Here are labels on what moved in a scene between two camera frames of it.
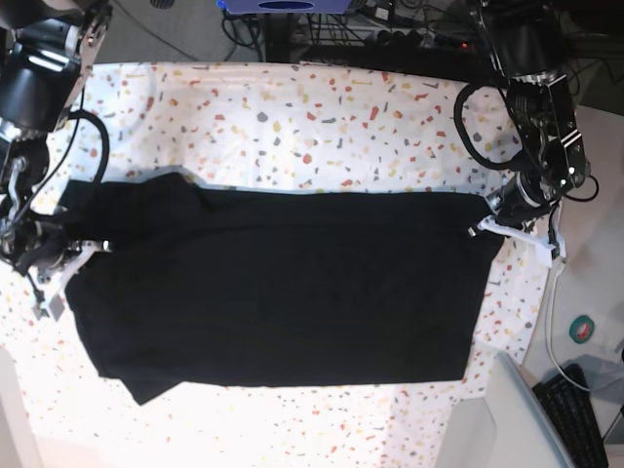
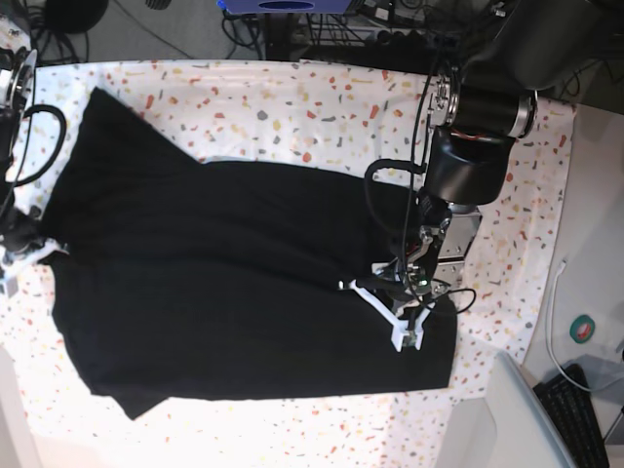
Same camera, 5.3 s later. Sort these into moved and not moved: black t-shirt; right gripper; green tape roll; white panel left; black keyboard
Moved: right gripper; black t-shirt
Not moved: green tape roll; white panel left; black keyboard
